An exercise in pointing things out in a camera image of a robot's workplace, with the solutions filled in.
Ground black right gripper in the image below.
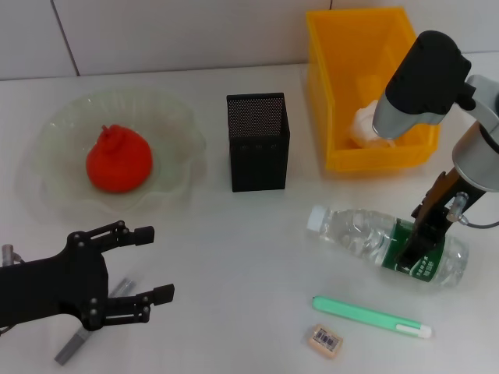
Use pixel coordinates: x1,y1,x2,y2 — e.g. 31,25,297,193
398,166,483,266

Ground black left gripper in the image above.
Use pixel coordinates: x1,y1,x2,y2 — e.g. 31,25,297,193
0,220,175,333

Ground clear green-label water bottle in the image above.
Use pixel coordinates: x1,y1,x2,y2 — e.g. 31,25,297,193
306,205,469,288

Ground mint green pen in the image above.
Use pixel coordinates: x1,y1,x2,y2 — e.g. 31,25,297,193
311,295,433,339

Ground red-orange toy orange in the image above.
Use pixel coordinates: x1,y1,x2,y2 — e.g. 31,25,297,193
85,123,154,195

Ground white paper ball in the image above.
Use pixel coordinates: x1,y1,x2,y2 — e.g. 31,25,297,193
349,99,398,149

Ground grey marker pen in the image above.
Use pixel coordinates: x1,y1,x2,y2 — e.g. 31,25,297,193
53,277,137,366

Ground green glass fruit plate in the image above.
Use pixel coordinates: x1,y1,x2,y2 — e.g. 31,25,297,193
29,87,207,215

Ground beige eraser with barcode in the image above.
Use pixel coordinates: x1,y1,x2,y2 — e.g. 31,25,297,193
305,324,345,360

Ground black mesh pen holder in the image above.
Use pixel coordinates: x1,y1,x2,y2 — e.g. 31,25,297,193
225,92,292,193

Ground yellow plastic bin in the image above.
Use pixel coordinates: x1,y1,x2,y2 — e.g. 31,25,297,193
305,6,445,172

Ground right gripper connector cable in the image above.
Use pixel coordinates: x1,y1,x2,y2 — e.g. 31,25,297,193
446,191,499,230

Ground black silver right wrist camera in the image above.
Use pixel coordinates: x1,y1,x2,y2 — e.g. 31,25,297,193
371,30,476,140

